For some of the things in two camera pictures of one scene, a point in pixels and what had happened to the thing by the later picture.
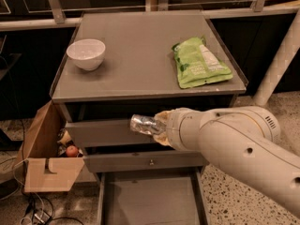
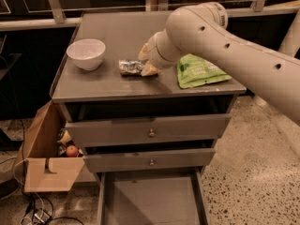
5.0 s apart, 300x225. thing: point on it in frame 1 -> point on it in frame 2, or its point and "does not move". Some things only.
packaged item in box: [64, 136] does not move
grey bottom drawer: [166, 197] does not move
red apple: [71, 151] does not move
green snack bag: [197, 64] does not move
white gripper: [173, 127] -> [152, 52]
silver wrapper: [147, 125] -> [128, 67]
